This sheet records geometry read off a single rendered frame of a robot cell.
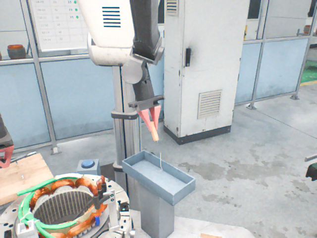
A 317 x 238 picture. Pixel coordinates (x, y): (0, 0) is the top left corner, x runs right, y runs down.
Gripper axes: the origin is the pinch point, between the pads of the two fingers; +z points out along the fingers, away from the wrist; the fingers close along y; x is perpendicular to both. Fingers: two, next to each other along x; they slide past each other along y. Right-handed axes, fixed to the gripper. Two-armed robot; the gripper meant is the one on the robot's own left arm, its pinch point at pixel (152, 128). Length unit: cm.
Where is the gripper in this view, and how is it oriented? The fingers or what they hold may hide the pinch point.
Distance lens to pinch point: 76.9
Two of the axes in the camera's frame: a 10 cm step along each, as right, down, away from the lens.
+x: -3.2, -1.0, 9.4
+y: 9.2, -2.7, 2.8
